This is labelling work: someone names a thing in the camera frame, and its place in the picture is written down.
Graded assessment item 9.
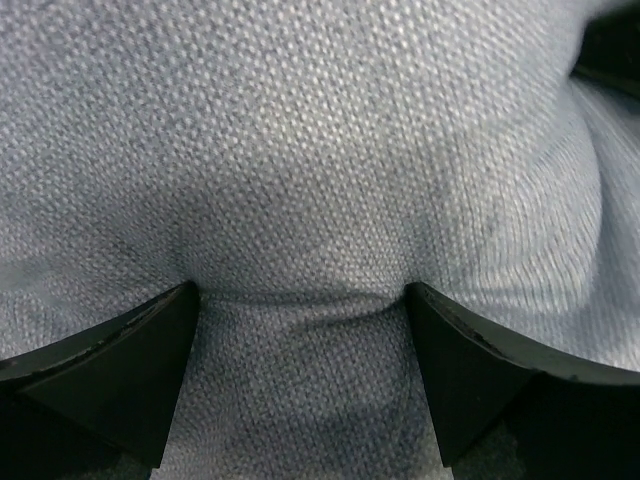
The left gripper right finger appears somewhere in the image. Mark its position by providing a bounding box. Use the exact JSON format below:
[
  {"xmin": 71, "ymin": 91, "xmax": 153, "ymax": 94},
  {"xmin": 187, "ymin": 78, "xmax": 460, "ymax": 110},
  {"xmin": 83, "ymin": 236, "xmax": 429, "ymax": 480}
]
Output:
[{"xmin": 405, "ymin": 283, "xmax": 639, "ymax": 480}]

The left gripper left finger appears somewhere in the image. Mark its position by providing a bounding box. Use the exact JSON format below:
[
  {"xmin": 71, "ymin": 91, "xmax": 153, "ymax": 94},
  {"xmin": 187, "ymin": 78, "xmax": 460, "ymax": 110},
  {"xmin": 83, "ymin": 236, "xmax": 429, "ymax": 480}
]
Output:
[{"xmin": 1, "ymin": 282, "xmax": 200, "ymax": 479}]

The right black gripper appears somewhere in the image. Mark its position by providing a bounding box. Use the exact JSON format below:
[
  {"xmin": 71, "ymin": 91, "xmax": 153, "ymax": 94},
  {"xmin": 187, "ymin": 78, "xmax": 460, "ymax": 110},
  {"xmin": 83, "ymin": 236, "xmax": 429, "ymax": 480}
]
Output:
[{"xmin": 572, "ymin": 1, "xmax": 639, "ymax": 95}]

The pillowcase grey outside blue inside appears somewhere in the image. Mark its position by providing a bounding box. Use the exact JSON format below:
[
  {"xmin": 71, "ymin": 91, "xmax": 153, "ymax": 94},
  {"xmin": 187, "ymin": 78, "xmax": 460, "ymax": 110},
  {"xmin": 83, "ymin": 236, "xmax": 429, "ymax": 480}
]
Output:
[{"xmin": 1, "ymin": 1, "xmax": 639, "ymax": 479}]

